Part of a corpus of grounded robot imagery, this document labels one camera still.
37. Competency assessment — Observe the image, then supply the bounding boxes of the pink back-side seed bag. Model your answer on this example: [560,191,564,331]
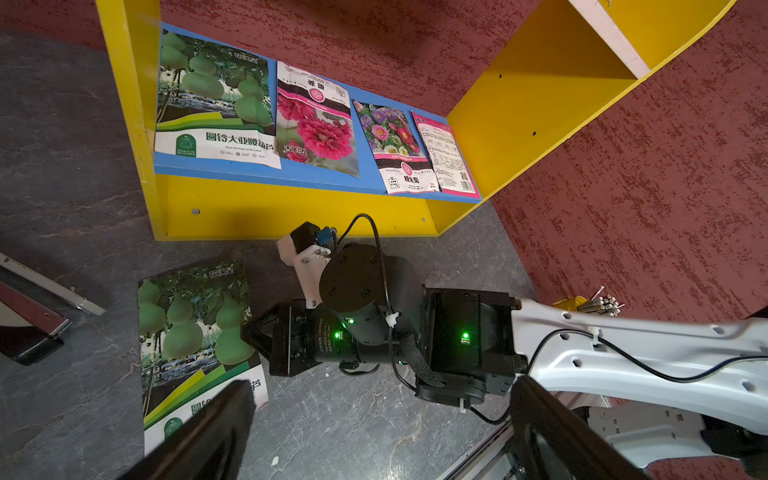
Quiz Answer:
[412,112,481,200]

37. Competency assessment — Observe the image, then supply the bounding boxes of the green gourd bag lower shelf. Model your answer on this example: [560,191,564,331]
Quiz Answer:
[154,29,281,169]

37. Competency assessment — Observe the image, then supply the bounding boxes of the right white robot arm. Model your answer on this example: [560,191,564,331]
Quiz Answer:
[241,244,767,479]

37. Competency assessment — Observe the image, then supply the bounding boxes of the yellow wooden shelf unit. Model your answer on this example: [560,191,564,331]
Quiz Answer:
[96,1,731,241]

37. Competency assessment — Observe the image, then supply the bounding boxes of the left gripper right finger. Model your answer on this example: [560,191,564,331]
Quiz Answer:
[509,376,646,479]

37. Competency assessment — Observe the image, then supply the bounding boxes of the red dahlia seed bag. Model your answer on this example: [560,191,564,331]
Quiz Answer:
[276,62,360,178]

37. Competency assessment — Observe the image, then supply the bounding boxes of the yellow pencil cup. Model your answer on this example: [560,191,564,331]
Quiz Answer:
[552,286,626,317]

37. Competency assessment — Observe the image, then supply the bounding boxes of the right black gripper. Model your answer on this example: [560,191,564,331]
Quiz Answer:
[241,300,325,377]

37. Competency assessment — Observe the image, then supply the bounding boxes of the large green gourd seed bag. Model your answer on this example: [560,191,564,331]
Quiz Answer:
[137,259,269,453]

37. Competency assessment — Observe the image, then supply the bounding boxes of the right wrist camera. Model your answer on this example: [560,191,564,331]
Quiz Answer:
[277,222,337,309]

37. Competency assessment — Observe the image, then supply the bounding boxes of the silver stapler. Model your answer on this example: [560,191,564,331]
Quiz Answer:
[1,253,106,366]

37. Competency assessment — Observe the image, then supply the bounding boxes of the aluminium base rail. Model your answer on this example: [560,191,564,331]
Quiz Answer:
[434,392,595,480]

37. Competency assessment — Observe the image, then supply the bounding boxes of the mixed flower seed bag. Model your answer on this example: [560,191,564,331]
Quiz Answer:
[353,100,440,195]

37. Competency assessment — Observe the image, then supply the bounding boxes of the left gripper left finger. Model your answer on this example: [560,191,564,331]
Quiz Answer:
[121,381,256,480]

